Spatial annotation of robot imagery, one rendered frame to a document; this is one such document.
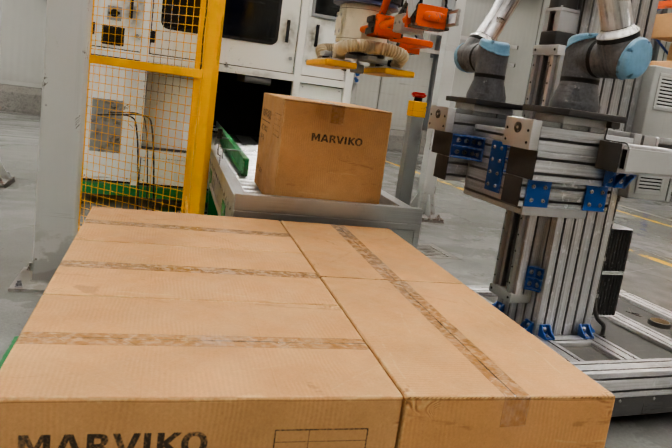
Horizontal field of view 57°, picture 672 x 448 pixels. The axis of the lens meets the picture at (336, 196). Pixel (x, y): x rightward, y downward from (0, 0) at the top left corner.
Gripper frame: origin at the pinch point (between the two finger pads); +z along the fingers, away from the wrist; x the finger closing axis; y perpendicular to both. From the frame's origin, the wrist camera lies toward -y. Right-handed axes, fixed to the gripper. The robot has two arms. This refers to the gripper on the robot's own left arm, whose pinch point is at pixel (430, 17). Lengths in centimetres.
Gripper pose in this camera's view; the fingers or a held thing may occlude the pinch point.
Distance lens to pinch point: 156.5
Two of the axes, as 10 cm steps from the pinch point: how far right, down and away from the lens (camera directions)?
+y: -2.0, -1.9, 9.6
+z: -1.4, 9.8, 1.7
